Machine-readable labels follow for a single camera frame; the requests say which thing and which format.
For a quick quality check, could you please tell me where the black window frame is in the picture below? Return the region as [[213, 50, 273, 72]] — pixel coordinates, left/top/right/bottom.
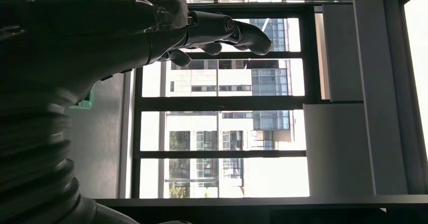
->
[[130, 2, 322, 200]]

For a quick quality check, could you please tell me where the pale building outside window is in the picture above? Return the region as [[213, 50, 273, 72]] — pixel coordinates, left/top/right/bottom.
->
[[140, 0, 310, 198]]

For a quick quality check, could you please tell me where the black inbound scanner machine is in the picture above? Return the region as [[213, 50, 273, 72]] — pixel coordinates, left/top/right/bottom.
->
[[95, 195, 428, 224]]

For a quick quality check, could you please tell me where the green plastic crate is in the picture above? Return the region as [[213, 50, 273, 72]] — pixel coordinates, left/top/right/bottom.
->
[[68, 87, 95, 110]]

